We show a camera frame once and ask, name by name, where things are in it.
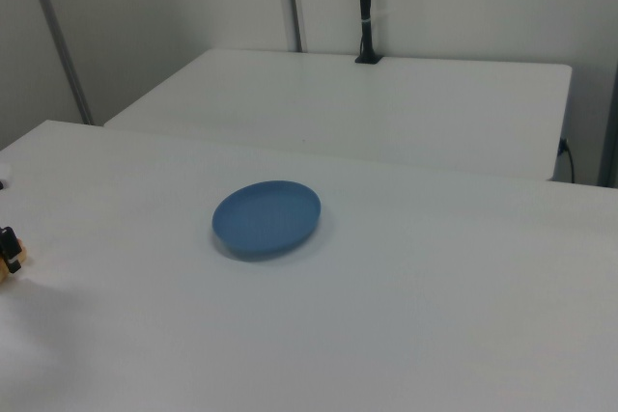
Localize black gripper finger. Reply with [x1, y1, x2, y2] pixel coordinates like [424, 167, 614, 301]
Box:
[0, 225, 24, 275]

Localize orange twisted bread roll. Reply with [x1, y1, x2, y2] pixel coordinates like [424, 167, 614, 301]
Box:
[0, 244, 30, 284]

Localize blue round plate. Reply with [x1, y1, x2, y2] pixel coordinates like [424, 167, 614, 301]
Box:
[211, 179, 323, 263]

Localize white side table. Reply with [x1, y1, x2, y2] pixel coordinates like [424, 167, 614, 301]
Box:
[102, 47, 574, 182]

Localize black camera stand pole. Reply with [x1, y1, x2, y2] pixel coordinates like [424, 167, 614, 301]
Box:
[353, 0, 383, 67]

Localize black power cable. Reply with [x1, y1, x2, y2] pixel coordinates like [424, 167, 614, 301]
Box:
[558, 138, 576, 184]

